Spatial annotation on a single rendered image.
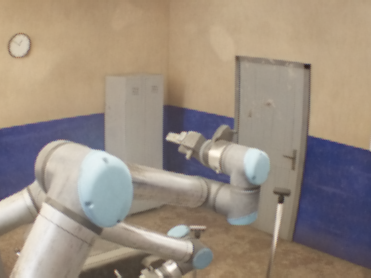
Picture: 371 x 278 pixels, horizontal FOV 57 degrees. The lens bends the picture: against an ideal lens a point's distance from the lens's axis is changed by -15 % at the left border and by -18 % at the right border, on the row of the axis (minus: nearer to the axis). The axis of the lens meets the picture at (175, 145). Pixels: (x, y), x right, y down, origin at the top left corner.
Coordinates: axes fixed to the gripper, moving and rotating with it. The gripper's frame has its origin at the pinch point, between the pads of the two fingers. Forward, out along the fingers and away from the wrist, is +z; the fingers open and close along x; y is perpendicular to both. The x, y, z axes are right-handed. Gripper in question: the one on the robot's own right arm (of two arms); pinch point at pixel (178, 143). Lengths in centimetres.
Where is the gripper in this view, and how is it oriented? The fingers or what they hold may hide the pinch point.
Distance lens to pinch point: 129.0
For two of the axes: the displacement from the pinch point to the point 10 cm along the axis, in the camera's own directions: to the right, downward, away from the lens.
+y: -5.1, 8.3, -2.3
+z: -6.5, -2.0, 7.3
